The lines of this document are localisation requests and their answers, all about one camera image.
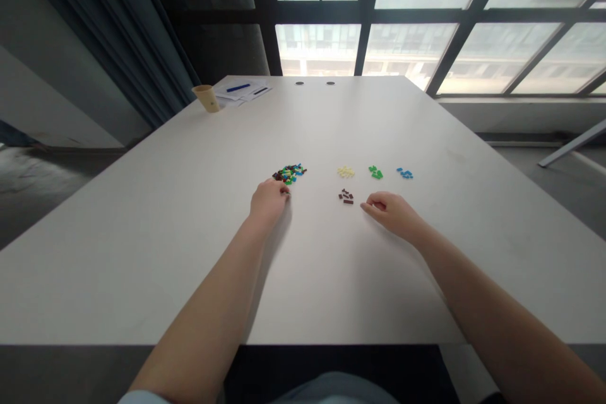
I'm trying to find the person's right hand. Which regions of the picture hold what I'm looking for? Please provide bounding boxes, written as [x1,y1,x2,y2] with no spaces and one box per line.
[360,191,420,235]

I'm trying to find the person's left hand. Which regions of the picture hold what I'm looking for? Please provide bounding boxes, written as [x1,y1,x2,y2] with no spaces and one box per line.
[249,178,292,221]

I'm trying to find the pile of mixed coloured bricks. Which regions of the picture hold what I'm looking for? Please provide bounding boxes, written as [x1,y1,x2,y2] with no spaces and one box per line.
[271,163,309,185]

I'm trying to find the white paper sheets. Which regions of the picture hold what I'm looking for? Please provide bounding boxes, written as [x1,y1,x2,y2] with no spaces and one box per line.
[213,82,275,109]

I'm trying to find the beige paper cup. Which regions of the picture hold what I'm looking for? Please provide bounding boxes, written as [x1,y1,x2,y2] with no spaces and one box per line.
[191,85,220,114]

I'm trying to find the black framed window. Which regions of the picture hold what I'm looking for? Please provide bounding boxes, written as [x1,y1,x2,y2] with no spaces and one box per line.
[268,0,606,97]

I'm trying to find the dark blue curtain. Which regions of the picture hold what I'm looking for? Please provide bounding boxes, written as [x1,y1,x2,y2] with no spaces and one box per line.
[18,0,205,142]

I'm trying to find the white metal frame leg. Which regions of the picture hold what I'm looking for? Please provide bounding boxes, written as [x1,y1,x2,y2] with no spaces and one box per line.
[537,118,606,169]

